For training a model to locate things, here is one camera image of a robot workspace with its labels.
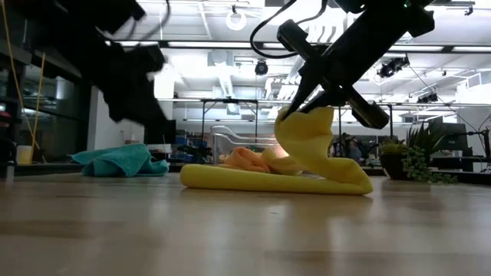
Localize black equipment stand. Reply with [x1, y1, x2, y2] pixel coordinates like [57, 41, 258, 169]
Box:
[466, 127, 491, 173]

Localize white coiled cable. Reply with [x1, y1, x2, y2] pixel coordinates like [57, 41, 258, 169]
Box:
[225, 9, 248, 31]

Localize yellow extension cable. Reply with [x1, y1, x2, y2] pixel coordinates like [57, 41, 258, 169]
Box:
[2, 0, 51, 154]

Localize potted succulent plant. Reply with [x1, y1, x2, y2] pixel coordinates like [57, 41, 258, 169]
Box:
[379, 121, 460, 185]

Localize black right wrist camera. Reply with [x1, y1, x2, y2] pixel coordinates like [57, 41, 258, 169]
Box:
[333, 0, 367, 15]

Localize black computer monitor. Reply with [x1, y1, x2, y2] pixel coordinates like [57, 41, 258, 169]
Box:
[153, 119, 177, 146]

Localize yellow cup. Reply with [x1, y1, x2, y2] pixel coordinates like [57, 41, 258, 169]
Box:
[16, 145, 34, 166]

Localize clear plastic bin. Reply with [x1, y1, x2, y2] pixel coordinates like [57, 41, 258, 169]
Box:
[209, 125, 285, 176]

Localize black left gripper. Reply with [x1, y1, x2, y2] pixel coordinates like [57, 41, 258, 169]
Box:
[86, 44, 170, 124]

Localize yellow microfiber towel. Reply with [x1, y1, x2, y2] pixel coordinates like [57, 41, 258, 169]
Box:
[260, 146, 304, 176]
[180, 106, 374, 196]

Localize dark desk monitor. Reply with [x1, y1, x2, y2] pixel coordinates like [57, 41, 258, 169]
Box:
[437, 122, 470, 153]

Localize person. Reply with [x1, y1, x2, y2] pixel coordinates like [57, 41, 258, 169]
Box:
[340, 132, 364, 165]

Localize black ceiling camera cluster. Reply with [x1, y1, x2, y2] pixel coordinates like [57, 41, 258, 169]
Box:
[377, 56, 410, 80]

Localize turquoise microfiber towel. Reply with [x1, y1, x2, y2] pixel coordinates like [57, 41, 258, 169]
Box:
[71, 143, 170, 178]

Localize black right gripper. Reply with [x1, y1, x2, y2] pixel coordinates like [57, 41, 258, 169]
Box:
[278, 7, 414, 130]

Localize orange microfiber towel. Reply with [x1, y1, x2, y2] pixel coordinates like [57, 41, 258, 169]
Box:
[220, 147, 272, 173]

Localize black background frame stand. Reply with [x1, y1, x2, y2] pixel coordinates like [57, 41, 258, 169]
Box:
[336, 101, 394, 162]
[200, 97, 260, 146]

